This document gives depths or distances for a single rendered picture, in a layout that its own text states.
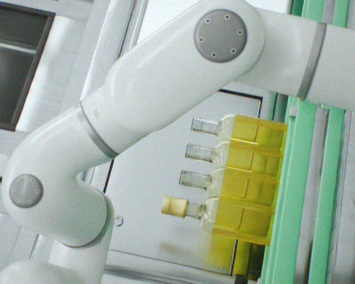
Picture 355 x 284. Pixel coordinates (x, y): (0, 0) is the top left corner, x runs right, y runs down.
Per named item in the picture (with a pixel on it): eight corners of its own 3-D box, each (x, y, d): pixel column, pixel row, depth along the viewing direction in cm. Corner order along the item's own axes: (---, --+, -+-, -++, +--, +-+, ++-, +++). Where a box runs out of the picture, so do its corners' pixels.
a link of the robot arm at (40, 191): (111, 119, 103) (29, 177, 106) (61, 81, 91) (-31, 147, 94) (154, 199, 97) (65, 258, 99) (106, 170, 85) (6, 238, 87)
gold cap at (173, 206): (185, 213, 137) (162, 208, 137) (189, 195, 136) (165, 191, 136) (183, 222, 134) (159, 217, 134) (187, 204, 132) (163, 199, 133)
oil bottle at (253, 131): (326, 145, 145) (217, 123, 146) (333, 131, 140) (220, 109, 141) (323, 171, 143) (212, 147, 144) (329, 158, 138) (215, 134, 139)
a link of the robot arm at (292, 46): (322, 25, 97) (201, -5, 98) (331, 18, 84) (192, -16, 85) (301, 98, 98) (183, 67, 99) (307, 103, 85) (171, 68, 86)
